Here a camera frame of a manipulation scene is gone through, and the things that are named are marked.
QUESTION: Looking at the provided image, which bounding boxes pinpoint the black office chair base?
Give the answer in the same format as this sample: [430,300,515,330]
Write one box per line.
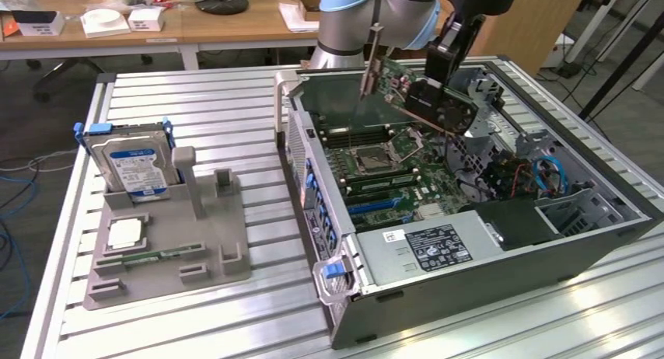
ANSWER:
[25,58,108,103]

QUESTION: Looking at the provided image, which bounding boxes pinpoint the green Dell motherboard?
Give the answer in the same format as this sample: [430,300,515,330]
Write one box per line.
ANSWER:
[315,120,491,235]

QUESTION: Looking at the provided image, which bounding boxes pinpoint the orange box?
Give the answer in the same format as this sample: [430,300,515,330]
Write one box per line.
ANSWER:
[0,15,20,42]

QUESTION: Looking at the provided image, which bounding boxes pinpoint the silver chipset heat sink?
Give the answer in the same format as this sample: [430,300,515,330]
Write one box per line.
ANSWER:
[414,203,447,221]

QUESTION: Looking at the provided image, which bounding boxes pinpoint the wooden cabinet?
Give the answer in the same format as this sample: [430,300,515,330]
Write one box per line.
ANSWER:
[434,0,591,69]

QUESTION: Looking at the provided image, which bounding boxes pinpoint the white papers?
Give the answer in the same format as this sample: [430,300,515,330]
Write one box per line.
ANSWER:
[277,2,322,34]

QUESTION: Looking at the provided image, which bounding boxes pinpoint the black lamp base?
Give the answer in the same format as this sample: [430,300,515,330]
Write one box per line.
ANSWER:
[193,0,251,16]

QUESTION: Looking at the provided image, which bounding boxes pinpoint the wooden desk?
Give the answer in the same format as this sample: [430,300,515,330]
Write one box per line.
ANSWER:
[0,0,466,71]

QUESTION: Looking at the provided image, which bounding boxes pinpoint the blue case release latch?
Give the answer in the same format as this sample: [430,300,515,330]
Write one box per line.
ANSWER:
[320,260,347,279]

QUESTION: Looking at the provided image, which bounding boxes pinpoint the open black PC case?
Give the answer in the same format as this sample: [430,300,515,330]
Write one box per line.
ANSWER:
[272,61,664,350]

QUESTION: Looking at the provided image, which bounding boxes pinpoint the small white box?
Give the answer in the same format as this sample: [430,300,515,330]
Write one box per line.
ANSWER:
[126,7,167,33]

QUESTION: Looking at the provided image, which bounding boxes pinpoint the white box with black top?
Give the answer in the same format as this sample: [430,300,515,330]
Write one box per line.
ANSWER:
[10,9,66,37]

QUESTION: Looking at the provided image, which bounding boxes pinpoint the metal disk bay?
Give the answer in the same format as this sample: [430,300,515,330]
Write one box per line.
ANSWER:
[533,182,626,238]

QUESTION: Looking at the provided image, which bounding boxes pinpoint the green RAM stick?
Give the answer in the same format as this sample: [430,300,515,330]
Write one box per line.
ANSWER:
[94,246,204,265]
[343,175,419,192]

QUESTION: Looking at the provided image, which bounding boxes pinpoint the CPU socket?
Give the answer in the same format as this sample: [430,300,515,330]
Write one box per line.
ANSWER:
[350,145,402,173]

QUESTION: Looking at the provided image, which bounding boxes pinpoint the white round holder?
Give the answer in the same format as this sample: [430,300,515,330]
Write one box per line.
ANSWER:
[80,8,133,40]

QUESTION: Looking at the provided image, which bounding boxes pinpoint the white desk frame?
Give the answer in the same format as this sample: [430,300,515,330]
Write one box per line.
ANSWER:
[562,0,664,92]

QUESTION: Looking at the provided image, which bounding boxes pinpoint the silver CPU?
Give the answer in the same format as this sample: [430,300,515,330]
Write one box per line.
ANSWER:
[105,220,146,249]

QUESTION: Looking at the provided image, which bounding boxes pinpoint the red wire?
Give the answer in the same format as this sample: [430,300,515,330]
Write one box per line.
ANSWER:
[509,160,531,199]

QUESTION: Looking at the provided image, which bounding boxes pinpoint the perforated metal drive cage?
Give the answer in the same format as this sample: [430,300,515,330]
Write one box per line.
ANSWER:
[446,98,519,172]

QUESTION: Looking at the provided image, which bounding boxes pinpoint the metal socket cover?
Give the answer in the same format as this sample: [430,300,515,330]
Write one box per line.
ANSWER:
[387,124,432,159]

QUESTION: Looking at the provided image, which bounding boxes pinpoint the blue expansion slot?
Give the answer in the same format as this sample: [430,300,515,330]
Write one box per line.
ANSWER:
[346,197,406,217]

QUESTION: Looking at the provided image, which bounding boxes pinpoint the blue SATA wire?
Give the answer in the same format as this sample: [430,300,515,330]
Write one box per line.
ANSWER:
[531,155,573,197]

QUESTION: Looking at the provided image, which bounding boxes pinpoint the grey power supply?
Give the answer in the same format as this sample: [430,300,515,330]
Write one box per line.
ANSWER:
[355,211,507,287]

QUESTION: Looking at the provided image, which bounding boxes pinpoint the Nvidia graphics card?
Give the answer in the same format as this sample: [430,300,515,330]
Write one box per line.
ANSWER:
[356,23,481,135]

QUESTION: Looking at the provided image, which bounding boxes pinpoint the black tripod leg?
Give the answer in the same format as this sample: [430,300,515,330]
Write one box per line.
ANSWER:
[575,34,664,122]

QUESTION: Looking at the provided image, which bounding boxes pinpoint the blue floor cable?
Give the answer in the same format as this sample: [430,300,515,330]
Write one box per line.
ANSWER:
[0,176,34,321]

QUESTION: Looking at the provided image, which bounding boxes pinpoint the hard disk with blue caddy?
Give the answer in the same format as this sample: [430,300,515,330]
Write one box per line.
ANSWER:
[72,117,177,204]

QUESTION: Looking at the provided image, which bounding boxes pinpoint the black floor pedal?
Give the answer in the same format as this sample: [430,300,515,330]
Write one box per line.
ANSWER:
[553,61,586,79]

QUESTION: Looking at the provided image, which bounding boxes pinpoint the grey plastic parts rack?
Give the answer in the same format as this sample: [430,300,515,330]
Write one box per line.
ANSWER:
[81,145,253,312]

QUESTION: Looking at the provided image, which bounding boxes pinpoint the white floor cable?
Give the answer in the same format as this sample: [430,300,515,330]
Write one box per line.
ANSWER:
[0,148,80,174]

